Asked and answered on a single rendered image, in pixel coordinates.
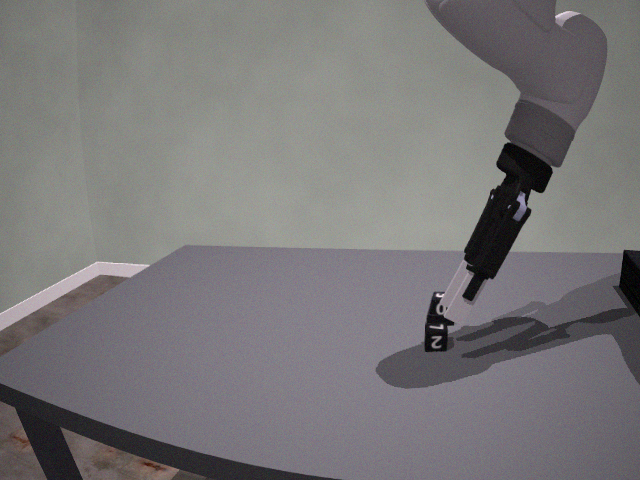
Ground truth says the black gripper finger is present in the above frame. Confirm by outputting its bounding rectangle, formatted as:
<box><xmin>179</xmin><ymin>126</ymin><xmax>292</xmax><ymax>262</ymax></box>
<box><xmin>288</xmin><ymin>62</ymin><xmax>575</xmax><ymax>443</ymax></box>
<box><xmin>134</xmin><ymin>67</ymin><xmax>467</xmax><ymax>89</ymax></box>
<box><xmin>444</xmin><ymin>187</ymin><xmax>531</xmax><ymax>326</ymax></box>
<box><xmin>440</xmin><ymin>185</ymin><xmax>502</xmax><ymax>308</ymax></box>

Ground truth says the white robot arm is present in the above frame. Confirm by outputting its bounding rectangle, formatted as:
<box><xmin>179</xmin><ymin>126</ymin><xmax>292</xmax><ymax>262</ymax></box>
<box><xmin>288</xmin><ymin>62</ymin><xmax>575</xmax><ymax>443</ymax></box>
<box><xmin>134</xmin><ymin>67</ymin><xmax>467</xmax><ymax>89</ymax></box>
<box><xmin>424</xmin><ymin>0</ymin><xmax>607</xmax><ymax>168</ymax></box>

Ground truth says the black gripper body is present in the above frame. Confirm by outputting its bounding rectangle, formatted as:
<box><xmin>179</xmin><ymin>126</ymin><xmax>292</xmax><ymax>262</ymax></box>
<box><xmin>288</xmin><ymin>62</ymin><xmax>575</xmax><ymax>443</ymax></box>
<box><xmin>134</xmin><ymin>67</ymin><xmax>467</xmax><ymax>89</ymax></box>
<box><xmin>496</xmin><ymin>142</ymin><xmax>553</xmax><ymax>218</ymax></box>

